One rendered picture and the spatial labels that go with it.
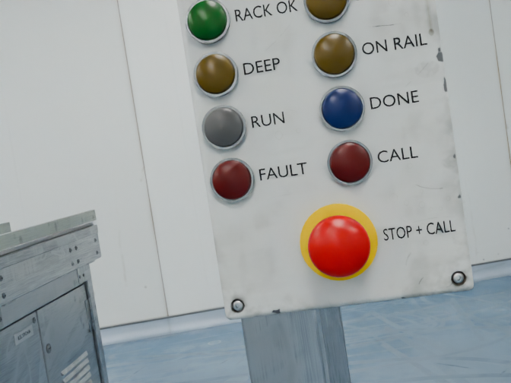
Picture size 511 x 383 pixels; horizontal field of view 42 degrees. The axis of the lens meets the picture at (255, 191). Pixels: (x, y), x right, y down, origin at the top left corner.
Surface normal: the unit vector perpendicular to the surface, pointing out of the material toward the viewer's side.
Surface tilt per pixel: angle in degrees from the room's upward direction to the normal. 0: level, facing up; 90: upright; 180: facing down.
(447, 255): 90
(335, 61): 93
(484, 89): 90
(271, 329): 90
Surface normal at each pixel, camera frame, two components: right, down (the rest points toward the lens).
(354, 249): -0.03, 0.08
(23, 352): 0.98, -0.14
